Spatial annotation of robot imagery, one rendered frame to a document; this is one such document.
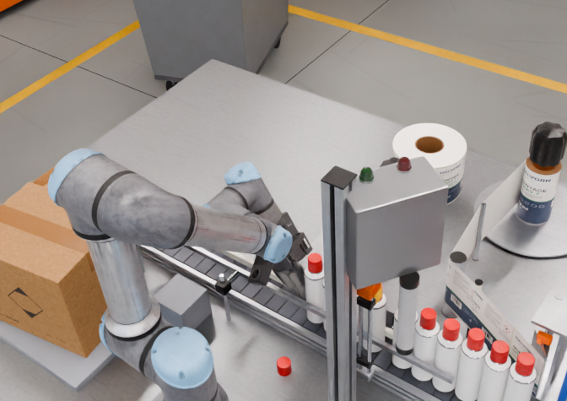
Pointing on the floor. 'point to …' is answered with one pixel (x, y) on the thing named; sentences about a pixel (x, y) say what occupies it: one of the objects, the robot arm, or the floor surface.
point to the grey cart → (208, 20)
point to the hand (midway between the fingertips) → (302, 296)
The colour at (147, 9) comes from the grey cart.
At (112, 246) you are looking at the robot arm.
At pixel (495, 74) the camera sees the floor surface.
